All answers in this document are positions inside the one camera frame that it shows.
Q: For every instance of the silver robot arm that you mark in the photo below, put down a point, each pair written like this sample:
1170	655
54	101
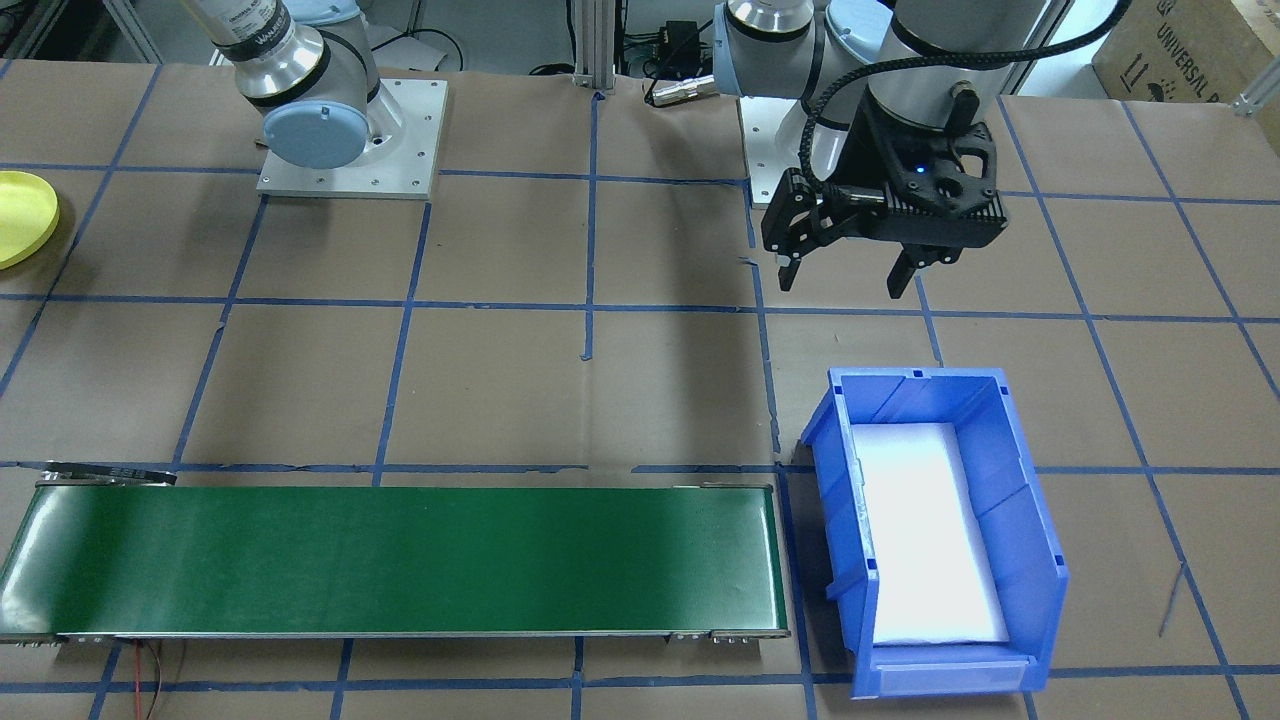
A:
770	50
290	70

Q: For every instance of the yellow plate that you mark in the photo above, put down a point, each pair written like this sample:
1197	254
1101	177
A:
20	220

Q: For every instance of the silver cylindrical connector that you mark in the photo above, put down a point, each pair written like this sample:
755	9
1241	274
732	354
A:
680	90

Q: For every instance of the black power adapter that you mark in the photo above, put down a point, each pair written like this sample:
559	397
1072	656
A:
680	42

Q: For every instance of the white foam pad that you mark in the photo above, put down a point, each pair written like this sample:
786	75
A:
925	540

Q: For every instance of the blue plastic storage bin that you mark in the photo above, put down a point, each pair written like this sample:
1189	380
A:
1020	540

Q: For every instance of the cardboard box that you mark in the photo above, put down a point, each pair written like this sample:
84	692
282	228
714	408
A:
1190	50

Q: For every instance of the green conveyor belt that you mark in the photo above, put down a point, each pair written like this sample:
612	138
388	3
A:
400	560

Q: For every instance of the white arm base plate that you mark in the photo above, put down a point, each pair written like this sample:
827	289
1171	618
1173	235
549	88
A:
765	170
415	140

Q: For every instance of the aluminium profile post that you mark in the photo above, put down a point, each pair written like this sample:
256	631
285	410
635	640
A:
597	45

